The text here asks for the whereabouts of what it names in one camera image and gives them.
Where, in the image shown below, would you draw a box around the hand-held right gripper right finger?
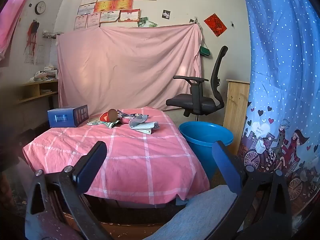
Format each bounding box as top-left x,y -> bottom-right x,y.
212,141 -> 293,240

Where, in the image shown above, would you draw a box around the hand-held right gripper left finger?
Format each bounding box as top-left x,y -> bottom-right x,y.
25,141 -> 113,240

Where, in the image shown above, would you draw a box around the blue plastic bucket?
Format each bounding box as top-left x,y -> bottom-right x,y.
178,121 -> 234,182

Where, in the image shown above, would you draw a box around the green white wrapper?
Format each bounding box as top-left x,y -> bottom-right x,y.
87,120 -> 120,128

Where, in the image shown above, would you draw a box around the blue snack wrapper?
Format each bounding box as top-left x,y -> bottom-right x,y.
116,109 -> 140,119

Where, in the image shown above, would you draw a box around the white green packet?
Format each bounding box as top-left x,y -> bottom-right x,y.
131,121 -> 159,135

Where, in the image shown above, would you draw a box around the pink checkered blanket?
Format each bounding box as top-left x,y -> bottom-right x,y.
22,107 -> 210,205

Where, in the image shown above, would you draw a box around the blue cardboard box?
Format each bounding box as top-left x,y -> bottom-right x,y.
47,104 -> 90,128

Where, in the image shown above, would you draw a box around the light wooden cabinet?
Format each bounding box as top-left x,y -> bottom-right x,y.
223,79 -> 250,155

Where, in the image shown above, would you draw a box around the person's grey trouser leg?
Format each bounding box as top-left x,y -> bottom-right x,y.
145,185 -> 248,240

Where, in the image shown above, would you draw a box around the black office chair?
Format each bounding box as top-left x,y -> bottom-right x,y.
165,45 -> 228,122

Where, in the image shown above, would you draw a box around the wooden shelf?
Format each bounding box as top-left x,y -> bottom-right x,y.
15,79 -> 59,104

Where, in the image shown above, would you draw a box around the stack of newspapers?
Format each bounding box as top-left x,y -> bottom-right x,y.
27,66 -> 59,82

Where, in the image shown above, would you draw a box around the pink hanging sheet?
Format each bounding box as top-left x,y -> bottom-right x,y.
56,24 -> 203,112

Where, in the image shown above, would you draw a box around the blue printed curtain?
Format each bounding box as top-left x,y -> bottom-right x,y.
236,0 -> 320,230

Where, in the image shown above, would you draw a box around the red tassel ornament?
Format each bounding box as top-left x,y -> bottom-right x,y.
24,20 -> 40,55

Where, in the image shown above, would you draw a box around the green landscape pictures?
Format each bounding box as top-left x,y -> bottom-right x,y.
137,17 -> 158,28

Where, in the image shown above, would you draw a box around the pink curtain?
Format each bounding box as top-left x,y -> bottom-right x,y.
0,0 -> 38,60

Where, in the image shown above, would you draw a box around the white wall calendar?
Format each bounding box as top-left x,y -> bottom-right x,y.
24,45 -> 45,65

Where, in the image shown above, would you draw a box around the wire wall rack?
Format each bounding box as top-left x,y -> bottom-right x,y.
42,31 -> 64,39

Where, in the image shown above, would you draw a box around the red paper wall decoration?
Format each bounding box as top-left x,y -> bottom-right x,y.
204,13 -> 227,38

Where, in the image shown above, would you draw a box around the group of wall certificates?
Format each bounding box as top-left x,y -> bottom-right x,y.
74,0 -> 157,31

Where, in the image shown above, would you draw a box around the round wall clock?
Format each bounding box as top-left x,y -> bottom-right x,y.
34,1 -> 46,15

